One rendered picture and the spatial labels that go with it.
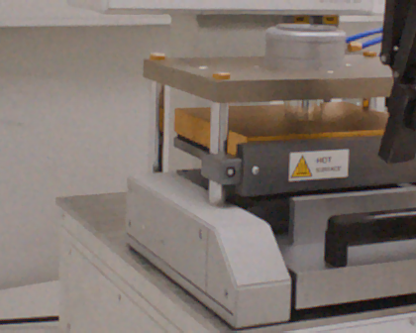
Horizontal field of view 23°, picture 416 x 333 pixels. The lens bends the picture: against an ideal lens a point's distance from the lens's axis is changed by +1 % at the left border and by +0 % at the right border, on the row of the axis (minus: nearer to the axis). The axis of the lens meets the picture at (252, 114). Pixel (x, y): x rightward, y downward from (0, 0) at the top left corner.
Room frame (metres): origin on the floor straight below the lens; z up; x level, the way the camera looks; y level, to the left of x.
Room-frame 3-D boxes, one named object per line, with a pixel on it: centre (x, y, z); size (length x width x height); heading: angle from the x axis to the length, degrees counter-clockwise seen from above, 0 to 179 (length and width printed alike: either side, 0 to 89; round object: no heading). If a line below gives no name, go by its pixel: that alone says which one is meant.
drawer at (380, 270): (0.96, -0.07, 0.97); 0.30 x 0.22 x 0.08; 27
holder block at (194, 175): (1.00, -0.05, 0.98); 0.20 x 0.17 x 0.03; 117
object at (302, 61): (1.04, -0.05, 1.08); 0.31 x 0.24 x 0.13; 117
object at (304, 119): (1.00, -0.06, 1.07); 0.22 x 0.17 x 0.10; 117
